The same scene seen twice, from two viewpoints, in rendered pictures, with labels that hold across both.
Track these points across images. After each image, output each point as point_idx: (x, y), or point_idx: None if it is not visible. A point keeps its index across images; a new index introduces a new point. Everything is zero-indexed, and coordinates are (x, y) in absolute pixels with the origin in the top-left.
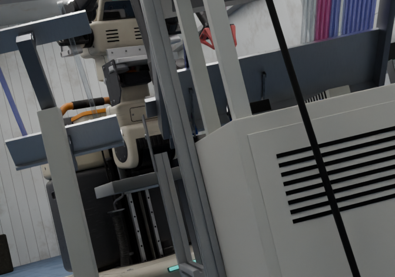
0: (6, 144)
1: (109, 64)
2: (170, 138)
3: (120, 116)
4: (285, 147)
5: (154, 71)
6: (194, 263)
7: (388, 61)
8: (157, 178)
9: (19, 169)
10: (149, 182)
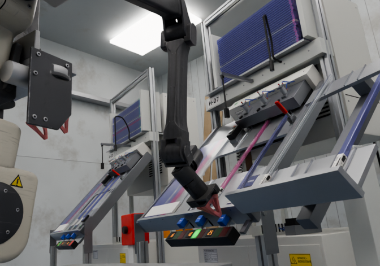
0: (377, 150)
1: (59, 62)
2: (251, 222)
3: (18, 147)
4: None
5: (285, 164)
6: None
7: (139, 214)
8: (270, 261)
9: (359, 197)
10: None
